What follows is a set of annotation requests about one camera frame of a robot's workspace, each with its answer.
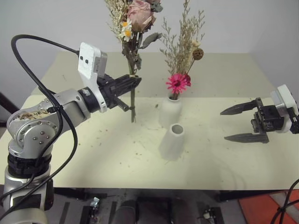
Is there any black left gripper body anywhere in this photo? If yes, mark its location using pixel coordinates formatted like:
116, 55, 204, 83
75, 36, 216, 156
96, 73, 129, 112

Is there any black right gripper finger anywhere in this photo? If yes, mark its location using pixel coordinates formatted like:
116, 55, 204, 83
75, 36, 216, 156
220, 99, 258, 116
224, 131, 269, 144

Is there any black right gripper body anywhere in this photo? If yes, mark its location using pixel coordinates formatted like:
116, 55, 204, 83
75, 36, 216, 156
250, 98, 285, 134

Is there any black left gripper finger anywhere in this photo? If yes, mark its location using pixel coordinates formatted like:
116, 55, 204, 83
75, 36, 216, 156
112, 75, 142, 88
112, 82, 142, 97

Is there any dried pink rose bouquet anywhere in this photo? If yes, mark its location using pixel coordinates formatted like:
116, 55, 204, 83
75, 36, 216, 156
104, 0, 164, 124

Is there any white ceramic vase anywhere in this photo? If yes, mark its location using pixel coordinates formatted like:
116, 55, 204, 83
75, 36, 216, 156
158, 123, 186, 161
158, 95, 183, 128

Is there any dried bouquet with magenta daisy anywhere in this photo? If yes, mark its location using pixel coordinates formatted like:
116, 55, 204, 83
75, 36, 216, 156
159, 0, 206, 101

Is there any orange red floor object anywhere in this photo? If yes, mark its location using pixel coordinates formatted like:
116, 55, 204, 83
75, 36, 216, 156
237, 193, 299, 224

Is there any dark brown furniture piece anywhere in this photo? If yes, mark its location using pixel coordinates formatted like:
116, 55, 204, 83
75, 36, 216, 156
0, 92, 21, 128

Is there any dark rounded shape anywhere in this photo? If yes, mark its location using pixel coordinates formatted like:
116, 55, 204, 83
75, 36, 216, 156
116, 200, 139, 224

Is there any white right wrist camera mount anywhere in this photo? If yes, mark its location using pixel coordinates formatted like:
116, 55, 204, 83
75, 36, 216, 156
270, 84, 299, 135

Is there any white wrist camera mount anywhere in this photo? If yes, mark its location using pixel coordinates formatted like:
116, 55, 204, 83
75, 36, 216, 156
270, 84, 299, 135
77, 42, 108, 113

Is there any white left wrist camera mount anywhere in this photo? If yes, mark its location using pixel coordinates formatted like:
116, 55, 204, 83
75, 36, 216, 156
77, 42, 108, 113

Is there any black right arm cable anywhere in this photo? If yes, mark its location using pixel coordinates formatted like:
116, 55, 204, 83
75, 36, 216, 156
271, 178, 299, 224

